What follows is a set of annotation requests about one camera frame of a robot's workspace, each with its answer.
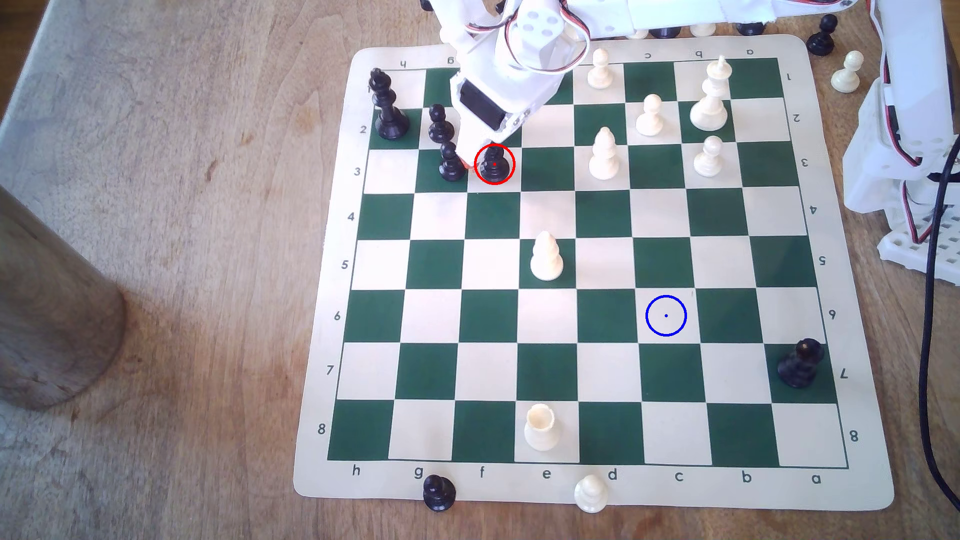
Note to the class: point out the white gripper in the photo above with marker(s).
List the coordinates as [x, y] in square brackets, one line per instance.
[481, 108]

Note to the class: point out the black pawn chess piece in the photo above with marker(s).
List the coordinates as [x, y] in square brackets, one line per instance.
[439, 495]
[822, 41]
[451, 165]
[441, 127]
[494, 169]

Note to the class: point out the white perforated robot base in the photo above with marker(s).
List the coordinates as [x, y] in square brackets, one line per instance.
[911, 251]

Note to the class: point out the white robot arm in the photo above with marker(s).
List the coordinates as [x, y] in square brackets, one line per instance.
[675, 11]

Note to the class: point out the black king chess piece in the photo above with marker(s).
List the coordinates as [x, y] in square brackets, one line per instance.
[388, 112]

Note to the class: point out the white bishop chess piece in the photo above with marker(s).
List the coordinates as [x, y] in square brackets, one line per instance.
[547, 261]
[604, 159]

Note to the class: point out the white pawn chess piece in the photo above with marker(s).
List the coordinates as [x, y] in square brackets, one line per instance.
[708, 159]
[847, 76]
[650, 118]
[599, 71]
[637, 34]
[591, 495]
[703, 31]

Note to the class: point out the green and white chess mat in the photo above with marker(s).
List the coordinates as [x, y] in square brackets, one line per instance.
[600, 217]

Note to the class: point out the wide black chess piece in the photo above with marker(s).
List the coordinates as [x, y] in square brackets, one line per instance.
[665, 33]
[751, 30]

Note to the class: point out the white queen chess piece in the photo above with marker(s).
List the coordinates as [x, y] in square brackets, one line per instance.
[709, 109]

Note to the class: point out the white rook chess piece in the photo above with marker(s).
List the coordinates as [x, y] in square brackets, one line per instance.
[542, 431]

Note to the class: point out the black knight chess piece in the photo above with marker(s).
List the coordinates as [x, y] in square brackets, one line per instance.
[799, 367]

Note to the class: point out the round wooden post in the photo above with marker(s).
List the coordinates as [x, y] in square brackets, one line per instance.
[52, 315]

